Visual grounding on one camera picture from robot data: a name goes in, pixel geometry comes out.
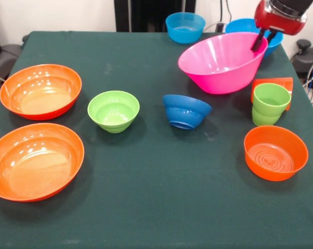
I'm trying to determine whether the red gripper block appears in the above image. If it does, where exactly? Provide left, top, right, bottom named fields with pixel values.
left=250, top=0, right=308, bottom=52

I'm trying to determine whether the large light blue bowl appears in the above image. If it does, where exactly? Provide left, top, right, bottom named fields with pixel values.
left=225, top=18, right=284, bottom=59

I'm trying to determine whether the orange cup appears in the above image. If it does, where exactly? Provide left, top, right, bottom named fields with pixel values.
left=250, top=77, right=294, bottom=111

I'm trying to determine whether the large pink bowl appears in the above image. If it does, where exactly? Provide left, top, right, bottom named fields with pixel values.
left=178, top=32, right=269, bottom=95

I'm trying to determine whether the green cup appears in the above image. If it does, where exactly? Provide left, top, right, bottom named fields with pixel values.
left=251, top=82, right=292, bottom=127

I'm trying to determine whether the small light blue bowl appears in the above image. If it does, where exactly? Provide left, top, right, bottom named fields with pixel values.
left=165, top=12, right=206, bottom=44

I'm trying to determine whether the dark blue bowl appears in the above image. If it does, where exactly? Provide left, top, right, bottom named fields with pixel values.
left=162, top=94, right=213, bottom=131

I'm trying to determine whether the small orange bowl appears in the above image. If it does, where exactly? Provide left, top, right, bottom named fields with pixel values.
left=244, top=125, right=309, bottom=182

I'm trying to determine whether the dark grey floor base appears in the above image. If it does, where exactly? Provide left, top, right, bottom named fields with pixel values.
left=291, top=38, right=313, bottom=78
left=0, top=35, right=30, bottom=76

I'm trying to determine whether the dark green tablecloth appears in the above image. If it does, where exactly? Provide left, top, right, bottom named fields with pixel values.
left=0, top=31, right=313, bottom=249

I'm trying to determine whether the green bowl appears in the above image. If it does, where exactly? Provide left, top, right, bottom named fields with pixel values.
left=87, top=90, right=140, bottom=134

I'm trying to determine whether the large orange bowl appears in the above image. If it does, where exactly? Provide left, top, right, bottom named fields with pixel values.
left=0, top=122, right=85, bottom=203
left=0, top=64, right=82, bottom=121

